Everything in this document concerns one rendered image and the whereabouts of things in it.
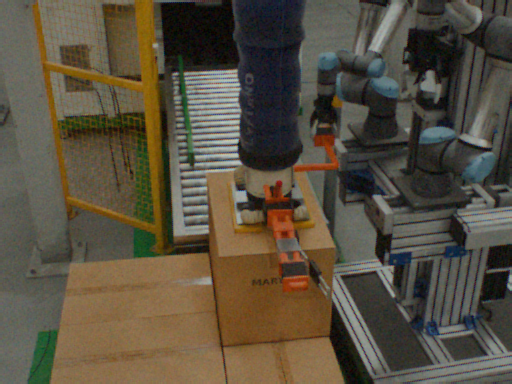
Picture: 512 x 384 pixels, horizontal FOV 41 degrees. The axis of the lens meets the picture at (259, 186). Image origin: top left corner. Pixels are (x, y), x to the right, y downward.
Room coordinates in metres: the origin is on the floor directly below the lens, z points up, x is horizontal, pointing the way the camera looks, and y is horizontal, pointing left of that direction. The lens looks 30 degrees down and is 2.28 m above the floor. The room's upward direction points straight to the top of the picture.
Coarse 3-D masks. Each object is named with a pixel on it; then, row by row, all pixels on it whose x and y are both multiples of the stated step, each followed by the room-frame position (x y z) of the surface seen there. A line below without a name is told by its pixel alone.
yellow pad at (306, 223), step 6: (294, 180) 2.33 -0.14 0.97; (294, 186) 2.26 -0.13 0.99; (300, 186) 2.29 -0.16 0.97; (306, 198) 2.20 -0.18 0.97; (294, 204) 2.11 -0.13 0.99; (300, 204) 2.12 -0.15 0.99; (306, 204) 2.16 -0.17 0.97; (312, 216) 2.08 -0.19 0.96; (294, 222) 2.04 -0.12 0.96; (300, 222) 2.04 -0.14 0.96; (306, 222) 2.04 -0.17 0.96; (312, 222) 2.04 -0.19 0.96; (294, 228) 2.02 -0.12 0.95; (300, 228) 2.02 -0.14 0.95; (306, 228) 2.03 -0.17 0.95
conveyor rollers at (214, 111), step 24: (192, 72) 4.70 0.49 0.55; (216, 72) 4.71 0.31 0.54; (192, 96) 4.24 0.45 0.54; (216, 96) 4.26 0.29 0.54; (192, 120) 3.88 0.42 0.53; (216, 120) 3.90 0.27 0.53; (216, 144) 3.54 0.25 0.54; (192, 168) 3.25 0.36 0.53; (216, 168) 3.26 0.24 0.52; (192, 192) 2.98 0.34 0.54; (192, 216) 2.73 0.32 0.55
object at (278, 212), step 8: (272, 200) 1.96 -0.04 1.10; (280, 200) 1.97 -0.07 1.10; (288, 200) 1.97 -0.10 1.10; (264, 208) 1.91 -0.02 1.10; (272, 208) 1.93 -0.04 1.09; (280, 208) 1.92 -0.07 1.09; (288, 208) 1.92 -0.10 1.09; (264, 216) 1.92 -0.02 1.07; (272, 216) 1.89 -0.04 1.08; (280, 216) 1.89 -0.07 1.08
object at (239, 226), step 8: (232, 184) 2.30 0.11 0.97; (232, 192) 2.24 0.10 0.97; (232, 200) 2.19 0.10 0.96; (232, 208) 2.13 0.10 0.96; (240, 208) 2.12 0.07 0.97; (248, 208) 2.10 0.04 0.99; (256, 208) 2.13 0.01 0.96; (232, 216) 2.08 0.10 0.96; (240, 224) 2.02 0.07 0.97; (248, 224) 2.02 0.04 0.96; (256, 224) 2.02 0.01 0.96; (240, 232) 2.00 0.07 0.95
